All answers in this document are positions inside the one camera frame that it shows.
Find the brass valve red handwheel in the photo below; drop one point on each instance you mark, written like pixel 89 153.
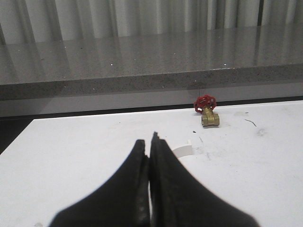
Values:
pixel 205 105

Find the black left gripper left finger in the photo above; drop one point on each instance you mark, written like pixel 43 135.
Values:
pixel 122 201

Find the grey stone countertop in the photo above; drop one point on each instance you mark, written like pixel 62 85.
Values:
pixel 215 58

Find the white half pipe clamp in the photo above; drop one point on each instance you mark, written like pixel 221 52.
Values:
pixel 184 150

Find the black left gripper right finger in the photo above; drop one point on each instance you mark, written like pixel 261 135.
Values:
pixel 180 200

